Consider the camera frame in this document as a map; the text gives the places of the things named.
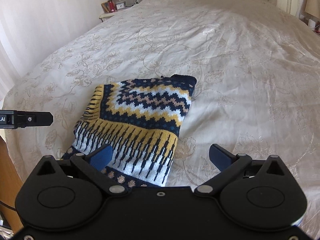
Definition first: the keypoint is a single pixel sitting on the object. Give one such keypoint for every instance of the small white alarm clock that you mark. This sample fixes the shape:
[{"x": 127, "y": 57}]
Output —
[{"x": 120, "y": 5}]

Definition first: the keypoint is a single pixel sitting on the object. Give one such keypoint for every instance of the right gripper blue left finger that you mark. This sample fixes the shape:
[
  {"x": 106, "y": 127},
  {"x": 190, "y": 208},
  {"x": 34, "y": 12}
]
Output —
[{"x": 91, "y": 166}]

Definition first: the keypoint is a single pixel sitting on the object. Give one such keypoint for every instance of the navy yellow patterned knit sweater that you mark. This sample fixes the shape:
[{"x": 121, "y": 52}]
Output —
[{"x": 139, "y": 121}]

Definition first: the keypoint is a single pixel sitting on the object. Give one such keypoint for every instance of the cream floral bedspread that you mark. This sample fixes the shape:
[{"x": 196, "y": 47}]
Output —
[{"x": 257, "y": 91}]

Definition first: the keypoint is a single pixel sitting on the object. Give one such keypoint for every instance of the right cream table lamp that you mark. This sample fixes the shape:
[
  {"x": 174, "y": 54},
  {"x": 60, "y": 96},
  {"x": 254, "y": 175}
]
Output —
[{"x": 312, "y": 8}]

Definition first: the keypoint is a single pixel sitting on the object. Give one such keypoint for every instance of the left cream nightstand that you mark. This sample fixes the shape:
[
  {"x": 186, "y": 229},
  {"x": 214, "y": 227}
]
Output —
[{"x": 103, "y": 17}]

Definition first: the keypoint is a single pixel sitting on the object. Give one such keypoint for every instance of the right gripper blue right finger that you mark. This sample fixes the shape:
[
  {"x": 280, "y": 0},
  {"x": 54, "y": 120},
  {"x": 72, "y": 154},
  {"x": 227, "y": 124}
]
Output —
[{"x": 230, "y": 167}]

